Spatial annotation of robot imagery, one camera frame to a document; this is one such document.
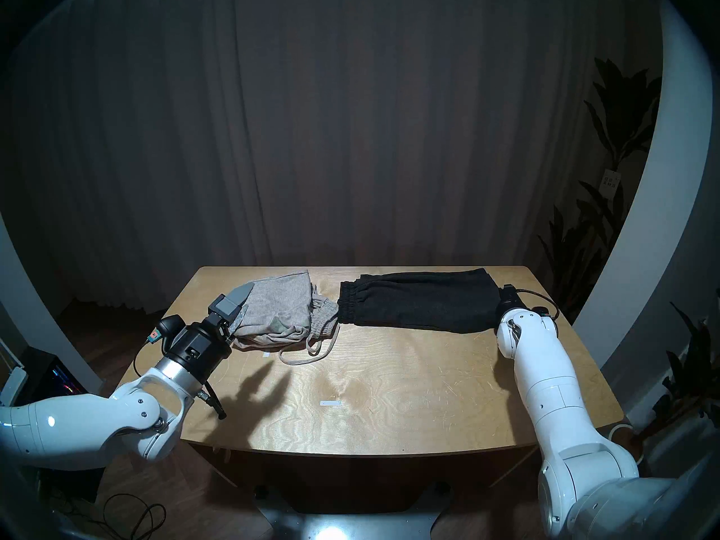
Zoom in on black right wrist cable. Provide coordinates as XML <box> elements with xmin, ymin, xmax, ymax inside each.
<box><xmin>515</xmin><ymin>289</ymin><xmax>560</xmax><ymax>321</ymax></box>

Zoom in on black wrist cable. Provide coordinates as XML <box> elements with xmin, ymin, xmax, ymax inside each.
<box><xmin>515</xmin><ymin>289</ymin><xmax>560</xmax><ymax>321</ymax></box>
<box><xmin>132</xmin><ymin>342</ymin><xmax>227</xmax><ymax>420</ymax></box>

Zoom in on tall dark leafy plant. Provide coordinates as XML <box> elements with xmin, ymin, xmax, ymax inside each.
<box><xmin>537</xmin><ymin>57</ymin><xmax>663</xmax><ymax>323</ymax></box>

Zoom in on grey drawstring pants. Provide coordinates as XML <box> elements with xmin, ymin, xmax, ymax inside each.
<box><xmin>228</xmin><ymin>270</ymin><xmax>343</xmax><ymax>366</ymax></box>

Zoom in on black drawstring pants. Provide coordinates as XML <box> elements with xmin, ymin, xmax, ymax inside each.
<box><xmin>337</xmin><ymin>268</ymin><xmax>504</xmax><ymax>334</ymax></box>

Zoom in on small white box device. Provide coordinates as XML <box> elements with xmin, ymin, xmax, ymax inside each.
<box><xmin>0</xmin><ymin>364</ymin><xmax>28</xmax><ymax>407</ymax></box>

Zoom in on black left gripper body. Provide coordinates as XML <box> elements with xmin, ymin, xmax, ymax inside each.
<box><xmin>166</xmin><ymin>311</ymin><xmax>234</xmax><ymax>383</ymax></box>

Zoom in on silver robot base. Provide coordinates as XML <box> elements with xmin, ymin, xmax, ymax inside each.
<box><xmin>253</xmin><ymin>483</ymin><xmax>453</xmax><ymax>540</ymax></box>

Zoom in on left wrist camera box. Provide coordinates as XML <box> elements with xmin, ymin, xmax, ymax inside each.
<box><xmin>149</xmin><ymin>315</ymin><xmax>186</xmax><ymax>345</ymax></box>

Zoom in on black computer tower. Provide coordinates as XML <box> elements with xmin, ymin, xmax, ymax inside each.
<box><xmin>14</xmin><ymin>346</ymin><xmax>105</xmax><ymax>503</ymax></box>

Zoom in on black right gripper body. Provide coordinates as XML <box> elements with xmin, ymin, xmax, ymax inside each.
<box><xmin>496</xmin><ymin>284</ymin><xmax>529</xmax><ymax>317</ymax></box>

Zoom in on black floor cable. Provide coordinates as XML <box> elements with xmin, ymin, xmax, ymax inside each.
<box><xmin>56</xmin><ymin>493</ymin><xmax>168</xmax><ymax>540</ymax></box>

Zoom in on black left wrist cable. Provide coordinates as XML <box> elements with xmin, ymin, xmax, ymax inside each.
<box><xmin>132</xmin><ymin>342</ymin><xmax>227</xmax><ymax>420</ymax></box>

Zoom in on brown pleated curtain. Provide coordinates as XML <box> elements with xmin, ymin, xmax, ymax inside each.
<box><xmin>0</xmin><ymin>0</ymin><xmax>664</xmax><ymax>320</ymax></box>

